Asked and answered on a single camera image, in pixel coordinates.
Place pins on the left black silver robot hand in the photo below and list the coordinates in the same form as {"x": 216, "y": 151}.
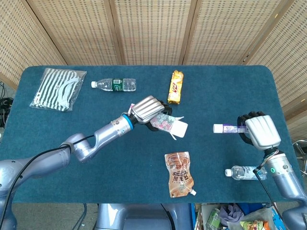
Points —
{"x": 146, "y": 109}

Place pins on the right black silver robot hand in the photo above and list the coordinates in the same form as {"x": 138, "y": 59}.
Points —
{"x": 262, "y": 131}

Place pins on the floral toothpaste box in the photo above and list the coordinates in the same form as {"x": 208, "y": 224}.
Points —
{"x": 168, "y": 122}

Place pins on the purple white toothpaste tube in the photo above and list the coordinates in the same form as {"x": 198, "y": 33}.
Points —
{"x": 225, "y": 128}

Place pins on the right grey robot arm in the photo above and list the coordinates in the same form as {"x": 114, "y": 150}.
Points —
{"x": 285, "y": 177}

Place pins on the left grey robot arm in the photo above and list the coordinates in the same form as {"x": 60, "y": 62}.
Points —
{"x": 81, "y": 151}

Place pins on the green label water bottle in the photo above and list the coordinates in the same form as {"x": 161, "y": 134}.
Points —
{"x": 116, "y": 84}

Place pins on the blue label water bottle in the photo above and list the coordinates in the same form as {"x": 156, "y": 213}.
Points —
{"x": 242, "y": 173}

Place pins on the yellow snack package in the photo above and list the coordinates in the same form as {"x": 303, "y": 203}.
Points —
{"x": 175, "y": 88}

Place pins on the metal stool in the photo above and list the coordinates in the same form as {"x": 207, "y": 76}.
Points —
{"x": 301, "y": 145}

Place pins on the brown peanut butter pouch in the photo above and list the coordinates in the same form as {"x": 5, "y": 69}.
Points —
{"x": 178, "y": 175}

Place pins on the blue table carpet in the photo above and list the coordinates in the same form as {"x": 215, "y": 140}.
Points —
{"x": 120, "y": 179}

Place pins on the bamboo folding screen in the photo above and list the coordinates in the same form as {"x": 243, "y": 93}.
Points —
{"x": 153, "y": 31}

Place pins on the purple crumpled cloth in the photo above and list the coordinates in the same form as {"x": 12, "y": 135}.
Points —
{"x": 231, "y": 213}

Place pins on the striped cloth in plastic bag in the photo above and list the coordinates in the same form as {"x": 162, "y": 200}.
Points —
{"x": 55, "y": 91}

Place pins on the orange snack bag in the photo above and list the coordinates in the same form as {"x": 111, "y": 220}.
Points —
{"x": 254, "y": 225}

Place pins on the green snack bag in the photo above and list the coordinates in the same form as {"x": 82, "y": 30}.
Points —
{"x": 213, "y": 219}

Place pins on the grey robot torso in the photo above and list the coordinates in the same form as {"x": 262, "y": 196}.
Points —
{"x": 134, "y": 216}

